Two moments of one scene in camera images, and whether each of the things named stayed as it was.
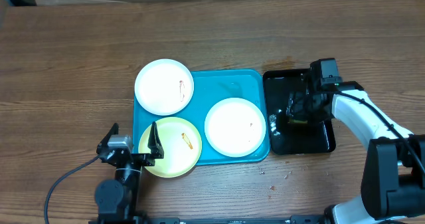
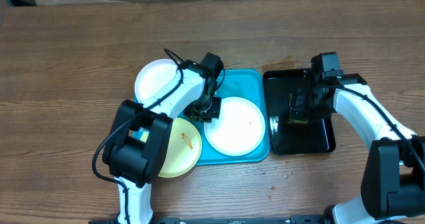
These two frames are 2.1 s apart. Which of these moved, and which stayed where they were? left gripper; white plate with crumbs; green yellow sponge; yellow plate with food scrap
Moved: left gripper
Stayed: yellow plate with food scrap; green yellow sponge; white plate with crumbs
